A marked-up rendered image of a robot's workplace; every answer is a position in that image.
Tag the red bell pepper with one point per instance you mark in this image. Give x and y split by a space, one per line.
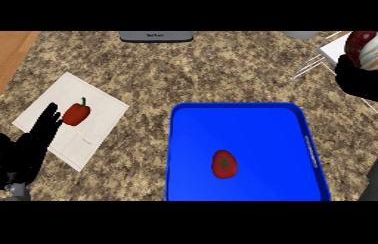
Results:
77 113

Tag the grey appliance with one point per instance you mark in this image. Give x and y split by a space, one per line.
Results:
156 36

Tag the red and white cupcake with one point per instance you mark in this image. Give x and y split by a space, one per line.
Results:
364 49

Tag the red tomato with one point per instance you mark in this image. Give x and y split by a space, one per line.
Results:
225 164

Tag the blue plastic tray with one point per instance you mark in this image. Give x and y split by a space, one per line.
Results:
244 153

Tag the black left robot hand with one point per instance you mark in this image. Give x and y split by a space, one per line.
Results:
32 144

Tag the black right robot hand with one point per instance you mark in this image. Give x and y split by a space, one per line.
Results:
355 81

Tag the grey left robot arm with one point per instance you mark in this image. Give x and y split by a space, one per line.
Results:
15 192

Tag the pale grey round object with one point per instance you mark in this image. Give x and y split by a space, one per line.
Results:
302 34

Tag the white placemat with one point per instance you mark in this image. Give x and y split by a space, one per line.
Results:
74 119

